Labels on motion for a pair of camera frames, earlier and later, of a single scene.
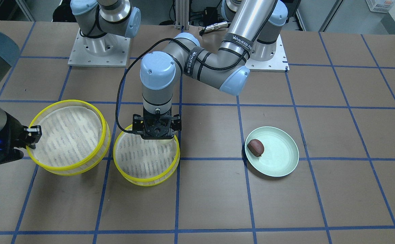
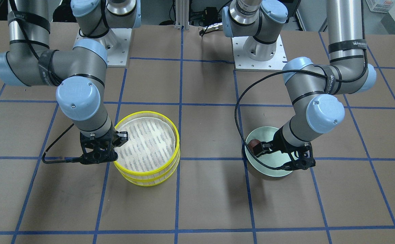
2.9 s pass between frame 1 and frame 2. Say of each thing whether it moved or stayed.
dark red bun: stayed
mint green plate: stayed
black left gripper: moved
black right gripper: moved
